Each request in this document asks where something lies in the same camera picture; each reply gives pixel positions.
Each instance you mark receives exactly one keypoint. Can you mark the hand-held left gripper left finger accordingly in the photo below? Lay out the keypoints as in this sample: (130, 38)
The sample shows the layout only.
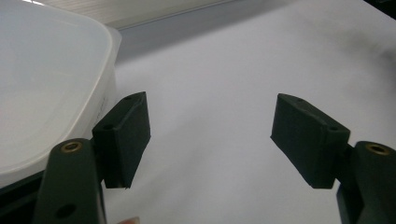
(93, 161)

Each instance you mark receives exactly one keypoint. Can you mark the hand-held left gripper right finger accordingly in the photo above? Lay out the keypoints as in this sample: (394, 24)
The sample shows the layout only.
(327, 149)

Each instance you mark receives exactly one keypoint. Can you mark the translucent white plastic container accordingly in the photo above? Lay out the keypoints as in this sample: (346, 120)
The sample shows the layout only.
(46, 87)

